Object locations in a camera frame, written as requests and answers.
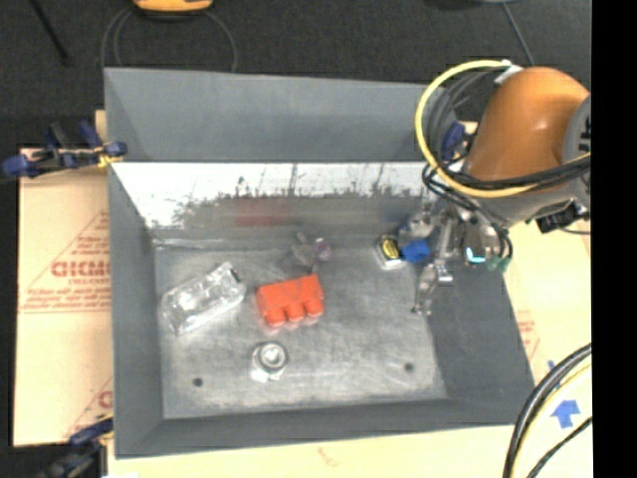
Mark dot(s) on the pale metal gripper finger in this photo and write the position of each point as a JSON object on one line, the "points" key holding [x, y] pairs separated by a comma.
{"points": [[444, 276], [424, 292]]}

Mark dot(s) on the blue small block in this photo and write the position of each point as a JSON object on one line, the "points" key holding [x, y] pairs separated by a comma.
{"points": [[415, 251]]}

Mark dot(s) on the grey metal bin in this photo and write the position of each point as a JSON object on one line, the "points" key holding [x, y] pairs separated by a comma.
{"points": [[318, 316]]}

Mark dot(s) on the grey and purple small toy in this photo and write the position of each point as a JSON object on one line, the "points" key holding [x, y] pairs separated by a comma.
{"points": [[309, 252]]}

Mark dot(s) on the orange toy brick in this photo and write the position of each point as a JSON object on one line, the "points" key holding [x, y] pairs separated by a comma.
{"points": [[291, 299]]}

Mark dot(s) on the clear glass jar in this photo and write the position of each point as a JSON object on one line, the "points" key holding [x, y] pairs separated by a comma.
{"points": [[269, 361]]}

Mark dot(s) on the clear plastic box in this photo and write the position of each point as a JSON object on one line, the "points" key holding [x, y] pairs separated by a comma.
{"points": [[201, 298]]}

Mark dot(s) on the brown cardboard board, red print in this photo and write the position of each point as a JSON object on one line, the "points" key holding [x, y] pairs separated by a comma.
{"points": [[62, 316]]}

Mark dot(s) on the black cylinder on white bracket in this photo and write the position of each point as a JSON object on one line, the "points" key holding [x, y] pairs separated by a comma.
{"points": [[555, 219]]}

